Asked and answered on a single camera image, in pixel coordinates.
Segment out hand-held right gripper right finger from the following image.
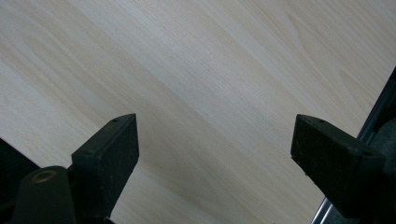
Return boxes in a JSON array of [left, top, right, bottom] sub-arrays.
[[290, 113, 388, 220]]

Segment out dark metal table edge rail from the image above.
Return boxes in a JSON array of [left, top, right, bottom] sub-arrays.
[[310, 65, 396, 224]]

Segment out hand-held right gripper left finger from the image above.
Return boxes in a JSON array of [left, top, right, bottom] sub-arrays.
[[71, 113, 140, 219]]

